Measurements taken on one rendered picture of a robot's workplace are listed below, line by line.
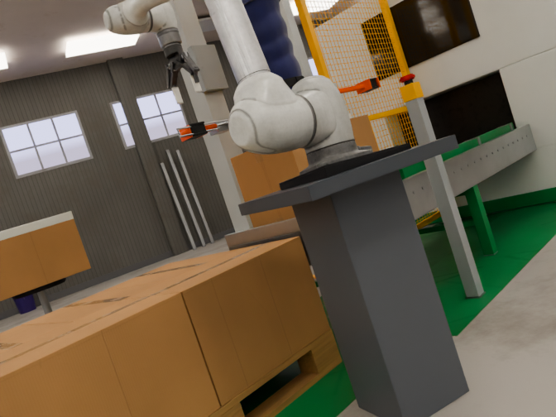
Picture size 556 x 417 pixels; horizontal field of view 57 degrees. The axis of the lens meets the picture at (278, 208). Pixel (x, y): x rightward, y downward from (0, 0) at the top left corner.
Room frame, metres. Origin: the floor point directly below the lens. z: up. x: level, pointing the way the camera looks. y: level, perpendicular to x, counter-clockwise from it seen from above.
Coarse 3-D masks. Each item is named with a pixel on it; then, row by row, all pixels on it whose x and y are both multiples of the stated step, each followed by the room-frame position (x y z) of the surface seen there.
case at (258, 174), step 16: (352, 128) 2.46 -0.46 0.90; (368, 128) 2.54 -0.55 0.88; (368, 144) 2.52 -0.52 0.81; (240, 160) 2.40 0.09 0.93; (256, 160) 2.32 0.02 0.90; (272, 160) 2.25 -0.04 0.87; (288, 160) 2.18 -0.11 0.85; (304, 160) 2.19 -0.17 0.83; (240, 176) 2.42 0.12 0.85; (256, 176) 2.34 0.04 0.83; (272, 176) 2.27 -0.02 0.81; (288, 176) 2.21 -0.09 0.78; (256, 192) 2.37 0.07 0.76; (272, 192) 2.30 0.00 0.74; (288, 208) 2.25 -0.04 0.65; (256, 224) 2.42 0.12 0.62
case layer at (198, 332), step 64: (256, 256) 1.88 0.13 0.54; (64, 320) 1.88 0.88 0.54; (128, 320) 1.50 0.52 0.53; (192, 320) 1.64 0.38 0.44; (256, 320) 1.82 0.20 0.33; (320, 320) 2.03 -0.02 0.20; (0, 384) 1.25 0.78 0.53; (64, 384) 1.34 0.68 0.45; (128, 384) 1.46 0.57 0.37; (192, 384) 1.59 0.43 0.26
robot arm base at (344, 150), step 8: (336, 144) 1.50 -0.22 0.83; (344, 144) 1.50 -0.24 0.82; (352, 144) 1.52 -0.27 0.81; (312, 152) 1.53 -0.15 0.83; (320, 152) 1.51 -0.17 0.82; (328, 152) 1.50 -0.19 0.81; (336, 152) 1.50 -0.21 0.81; (344, 152) 1.50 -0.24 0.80; (352, 152) 1.51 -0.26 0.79; (360, 152) 1.51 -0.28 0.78; (368, 152) 1.51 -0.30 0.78; (312, 160) 1.53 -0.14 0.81; (320, 160) 1.51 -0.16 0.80; (328, 160) 1.48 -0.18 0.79; (336, 160) 1.48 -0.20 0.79; (312, 168) 1.53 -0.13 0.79
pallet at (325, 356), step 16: (320, 336) 2.01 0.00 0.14; (304, 352) 1.93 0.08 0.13; (320, 352) 1.99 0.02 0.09; (336, 352) 2.04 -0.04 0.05; (304, 368) 2.01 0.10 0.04; (320, 368) 1.97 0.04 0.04; (256, 384) 1.75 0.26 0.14; (288, 384) 1.96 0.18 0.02; (304, 384) 1.90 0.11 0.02; (240, 400) 1.69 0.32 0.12; (272, 400) 1.85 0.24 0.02; (288, 400) 1.83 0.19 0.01; (208, 416) 1.60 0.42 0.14; (224, 416) 1.64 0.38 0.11; (240, 416) 1.68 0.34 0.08; (256, 416) 1.77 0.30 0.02; (272, 416) 1.76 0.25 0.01
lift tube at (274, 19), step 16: (256, 0) 2.41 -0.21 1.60; (272, 0) 2.44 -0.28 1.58; (256, 16) 2.42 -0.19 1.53; (272, 16) 2.43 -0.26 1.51; (256, 32) 2.42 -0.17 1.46; (272, 32) 2.41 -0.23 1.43; (272, 48) 2.41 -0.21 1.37; (288, 48) 2.45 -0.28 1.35; (272, 64) 2.42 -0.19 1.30; (288, 64) 2.42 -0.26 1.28
